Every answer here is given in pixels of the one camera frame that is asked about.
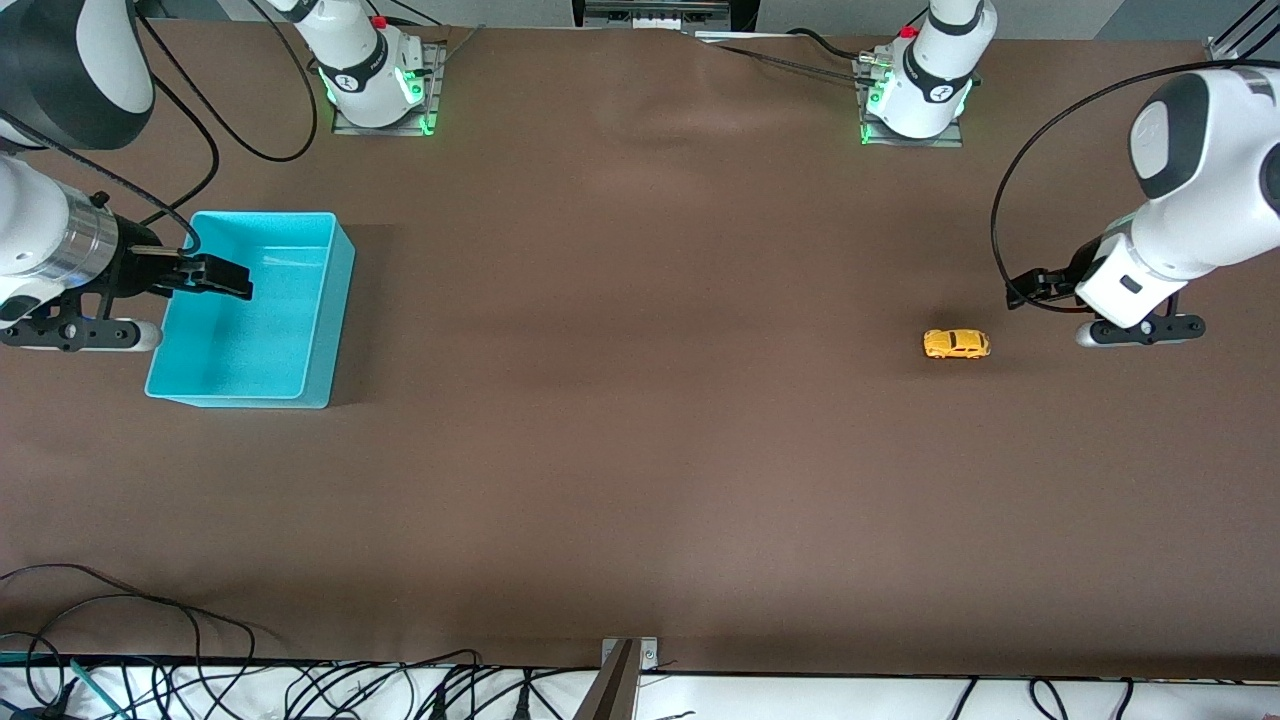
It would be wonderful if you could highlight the black loose looping cable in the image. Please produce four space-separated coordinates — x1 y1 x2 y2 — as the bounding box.
0 595 206 701

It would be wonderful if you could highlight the teal strap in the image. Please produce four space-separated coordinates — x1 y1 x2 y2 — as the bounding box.
68 658 129 720

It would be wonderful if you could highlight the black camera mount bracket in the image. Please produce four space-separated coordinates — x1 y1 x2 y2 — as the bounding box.
1090 315 1207 347
0 298 113 353

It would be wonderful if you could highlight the teal plastic storage bin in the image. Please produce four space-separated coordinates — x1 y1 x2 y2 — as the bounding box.
144 210 357 410

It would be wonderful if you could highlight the grey aluminium bar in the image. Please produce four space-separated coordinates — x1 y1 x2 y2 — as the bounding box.
572 640 639 720

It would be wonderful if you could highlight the black left camera mount bracket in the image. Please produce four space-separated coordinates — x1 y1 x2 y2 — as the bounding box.
1090 315 1207 347

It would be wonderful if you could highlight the yellow beetle toy car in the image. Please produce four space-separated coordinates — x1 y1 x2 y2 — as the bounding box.
921 328 992 360

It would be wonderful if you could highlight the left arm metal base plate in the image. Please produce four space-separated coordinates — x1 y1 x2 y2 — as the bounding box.
855 52 967 149

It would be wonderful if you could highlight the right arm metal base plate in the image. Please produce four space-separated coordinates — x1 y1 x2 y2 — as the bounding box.
332 40 447 137

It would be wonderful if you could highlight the white power strip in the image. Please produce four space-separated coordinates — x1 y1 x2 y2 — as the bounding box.
583 0 733 31

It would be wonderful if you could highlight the black left arm base cable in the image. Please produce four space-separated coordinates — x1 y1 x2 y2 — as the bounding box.
700 28 881 89

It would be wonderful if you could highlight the black right camera mount bracket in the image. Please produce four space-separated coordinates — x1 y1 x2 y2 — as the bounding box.
0 298 113 353

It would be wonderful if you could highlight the black right arm loop cable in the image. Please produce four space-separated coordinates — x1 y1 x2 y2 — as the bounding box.
135 0 319 231

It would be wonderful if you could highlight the aluminium profile rail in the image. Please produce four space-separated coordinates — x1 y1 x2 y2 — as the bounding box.
1205 0 1280 63

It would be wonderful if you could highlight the small metal clamp plate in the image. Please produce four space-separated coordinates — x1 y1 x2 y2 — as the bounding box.
600 637 661 673

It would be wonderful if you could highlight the black arched cable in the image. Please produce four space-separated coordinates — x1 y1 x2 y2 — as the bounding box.
285 650 483 720

